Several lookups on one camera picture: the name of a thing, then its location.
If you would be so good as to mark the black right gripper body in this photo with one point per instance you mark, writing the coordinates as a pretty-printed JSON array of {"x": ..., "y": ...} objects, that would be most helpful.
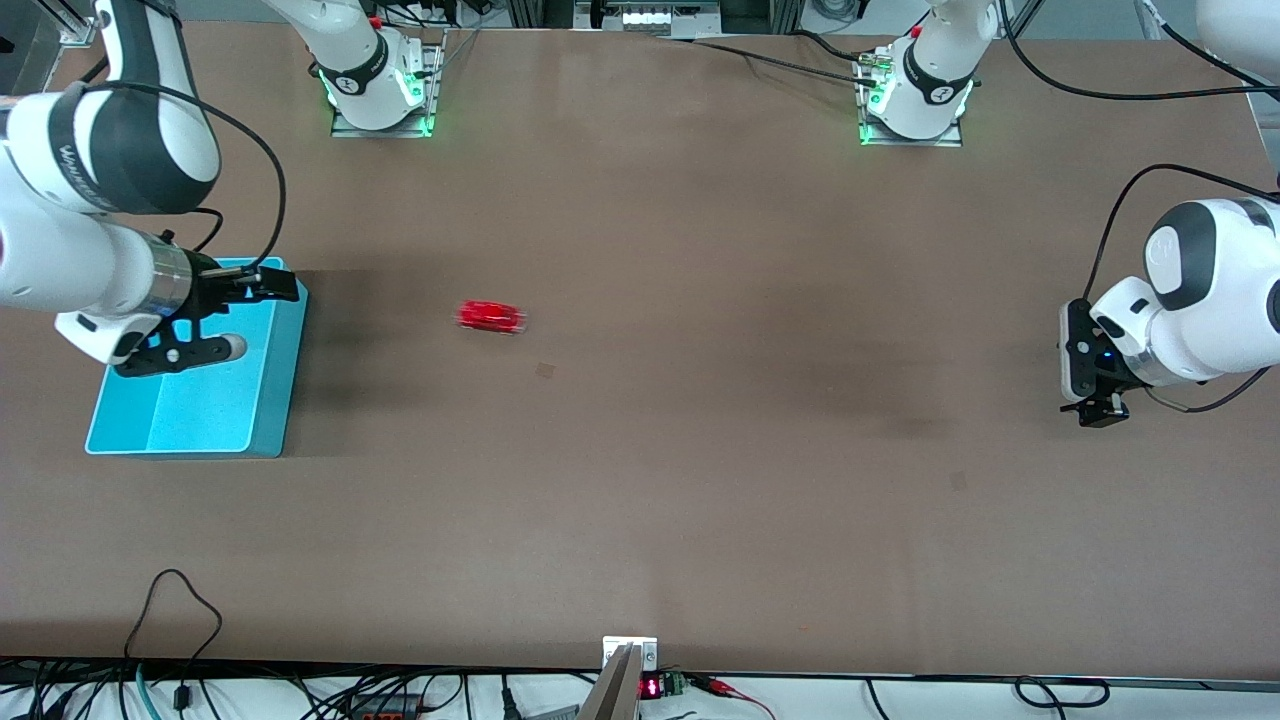
[{"x": 213, "y": 285}]

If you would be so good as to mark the red beetle toy car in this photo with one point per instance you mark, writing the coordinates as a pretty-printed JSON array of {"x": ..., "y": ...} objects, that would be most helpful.
[{"x": 490, "y": 316}]

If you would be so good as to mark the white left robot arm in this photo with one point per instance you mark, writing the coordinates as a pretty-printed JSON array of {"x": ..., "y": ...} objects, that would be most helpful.
[{"x": 1235, "y": 340}]

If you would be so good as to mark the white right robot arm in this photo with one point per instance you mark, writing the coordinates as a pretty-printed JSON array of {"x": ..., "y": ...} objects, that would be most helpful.
[{"x": 40, "y": 265}]

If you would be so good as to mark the blue plastic box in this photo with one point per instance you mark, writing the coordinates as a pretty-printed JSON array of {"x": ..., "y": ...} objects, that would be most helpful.
[{"x": 200, "y": 410}]

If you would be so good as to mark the black power strip red switches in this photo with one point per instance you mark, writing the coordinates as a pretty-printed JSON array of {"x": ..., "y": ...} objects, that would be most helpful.
[{"x": 385, "y": 707}]

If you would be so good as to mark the metal rack with lights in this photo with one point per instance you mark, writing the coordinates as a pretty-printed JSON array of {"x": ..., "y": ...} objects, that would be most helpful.
[{"x": 650, "y": 17}]

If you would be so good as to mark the green terminal block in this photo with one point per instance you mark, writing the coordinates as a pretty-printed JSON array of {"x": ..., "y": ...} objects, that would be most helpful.
[{"x": 672, "y": 684}]

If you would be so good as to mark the red digit display module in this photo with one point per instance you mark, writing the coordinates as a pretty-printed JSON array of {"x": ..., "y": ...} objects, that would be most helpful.
[{"x": 650, "y": 687}]

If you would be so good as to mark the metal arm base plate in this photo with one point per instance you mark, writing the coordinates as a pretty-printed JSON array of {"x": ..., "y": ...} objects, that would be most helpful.
[
  {"x": 905, "y": 142},
  {"x": 432, "y": 95}
]

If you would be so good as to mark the aluminium frame profile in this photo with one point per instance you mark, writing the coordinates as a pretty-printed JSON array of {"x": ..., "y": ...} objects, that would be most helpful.
[{"x": 70, "y": 20}]

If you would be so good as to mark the white camera bracket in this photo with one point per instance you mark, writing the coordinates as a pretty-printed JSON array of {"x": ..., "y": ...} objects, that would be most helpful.
[{"x": 630, "y": 645}]

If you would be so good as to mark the grey camera pole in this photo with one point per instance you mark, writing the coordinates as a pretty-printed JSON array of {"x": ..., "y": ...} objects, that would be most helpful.
[{"x": 612, "y": 695}]

